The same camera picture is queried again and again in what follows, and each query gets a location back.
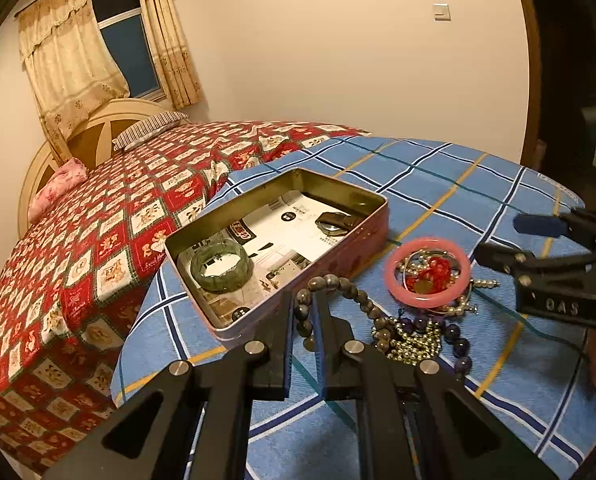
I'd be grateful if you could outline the brown wooden bead bracelet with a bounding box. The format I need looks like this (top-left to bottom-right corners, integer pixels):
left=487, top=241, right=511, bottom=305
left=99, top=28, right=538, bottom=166
left=294, top=273, right=404, bottom=361

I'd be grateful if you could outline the brown wooden door frame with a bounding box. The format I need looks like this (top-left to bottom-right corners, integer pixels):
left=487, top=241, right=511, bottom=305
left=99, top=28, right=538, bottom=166
left=519, top=0, right=545, bottom=170

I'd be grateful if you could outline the window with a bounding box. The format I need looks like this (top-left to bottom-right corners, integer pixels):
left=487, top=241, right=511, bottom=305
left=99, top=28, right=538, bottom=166
left=92, top=0, right=164, bottom=101

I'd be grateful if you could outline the red knot charm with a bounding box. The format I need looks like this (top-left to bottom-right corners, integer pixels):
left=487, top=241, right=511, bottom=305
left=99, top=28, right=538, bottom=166
left=404, top=256, right=454, bottom=295

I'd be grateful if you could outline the pink folded blanket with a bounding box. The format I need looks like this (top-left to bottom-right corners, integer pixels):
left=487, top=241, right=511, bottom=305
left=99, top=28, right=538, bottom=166
left=27, top=157, right=89, bottom=224

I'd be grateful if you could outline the dark purple bead bracelet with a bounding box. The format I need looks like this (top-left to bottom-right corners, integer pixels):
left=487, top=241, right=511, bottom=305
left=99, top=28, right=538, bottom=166
left=396, top=309, right=475, bottom=386

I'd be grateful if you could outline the dark watch in tin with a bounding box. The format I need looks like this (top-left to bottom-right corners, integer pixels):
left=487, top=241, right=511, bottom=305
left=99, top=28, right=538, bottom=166
left=315, top=211, right=364, bottom=236

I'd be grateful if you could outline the cream wooden headboard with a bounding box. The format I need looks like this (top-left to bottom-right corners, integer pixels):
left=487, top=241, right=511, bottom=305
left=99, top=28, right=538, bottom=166
left=17, top=98, right=172, bottom=237

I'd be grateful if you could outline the left beige curtain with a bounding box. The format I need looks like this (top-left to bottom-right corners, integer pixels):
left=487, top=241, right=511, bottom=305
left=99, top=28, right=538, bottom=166
left=18, top=0, right=130, bottom=160

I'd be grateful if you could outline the pearl bead bracelet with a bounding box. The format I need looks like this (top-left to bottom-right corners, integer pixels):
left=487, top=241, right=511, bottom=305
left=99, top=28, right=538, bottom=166
left=427, top=276, right=502, bottom=319

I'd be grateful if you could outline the paper leaflet in tin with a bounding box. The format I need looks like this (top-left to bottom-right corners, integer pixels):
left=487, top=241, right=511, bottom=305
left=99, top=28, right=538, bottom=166
left=176, top=190, right=349, bottom=330

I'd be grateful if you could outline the pink metal tin box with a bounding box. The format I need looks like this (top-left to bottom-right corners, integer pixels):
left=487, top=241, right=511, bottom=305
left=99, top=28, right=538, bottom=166
left=164, top=169, right=388, bottom=347

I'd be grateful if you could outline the blue plaid towel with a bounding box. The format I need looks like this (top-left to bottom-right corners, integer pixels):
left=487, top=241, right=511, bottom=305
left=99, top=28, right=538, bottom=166
left=109, top=135, right=596, bottom=480

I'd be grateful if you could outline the striped pillow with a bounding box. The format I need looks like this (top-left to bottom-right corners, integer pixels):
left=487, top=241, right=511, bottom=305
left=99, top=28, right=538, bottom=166
left=112, top=112, right=187, bottom=152

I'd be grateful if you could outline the beige curtain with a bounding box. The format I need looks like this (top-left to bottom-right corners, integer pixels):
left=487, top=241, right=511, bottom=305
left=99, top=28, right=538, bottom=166
left=18, top=0, right=130, bottom=160
left=138, top=0, right=202, bottom=110

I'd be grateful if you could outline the right beige curtain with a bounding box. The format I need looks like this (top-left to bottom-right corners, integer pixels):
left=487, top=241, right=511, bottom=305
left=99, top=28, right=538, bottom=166
left=138, top=0, right=202, bottom=110

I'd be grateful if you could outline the pink bangle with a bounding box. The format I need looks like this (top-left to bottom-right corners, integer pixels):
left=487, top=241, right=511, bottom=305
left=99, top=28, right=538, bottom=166
left=384, top=237, right=472, bottom=310

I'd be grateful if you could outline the gold ball chain necklace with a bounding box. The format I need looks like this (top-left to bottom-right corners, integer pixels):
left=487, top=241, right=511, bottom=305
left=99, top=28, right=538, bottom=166
left=384, top=320, right=447, bottom=366

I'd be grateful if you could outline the white wall switch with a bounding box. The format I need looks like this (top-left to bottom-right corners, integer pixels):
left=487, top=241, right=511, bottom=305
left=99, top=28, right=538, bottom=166
left=432, top=3, right=451, bottom=22

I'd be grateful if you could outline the red patterned bed quilt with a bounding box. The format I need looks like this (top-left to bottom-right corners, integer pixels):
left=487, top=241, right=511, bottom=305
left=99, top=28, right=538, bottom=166
left=0, top=122, right=354, bottom=474

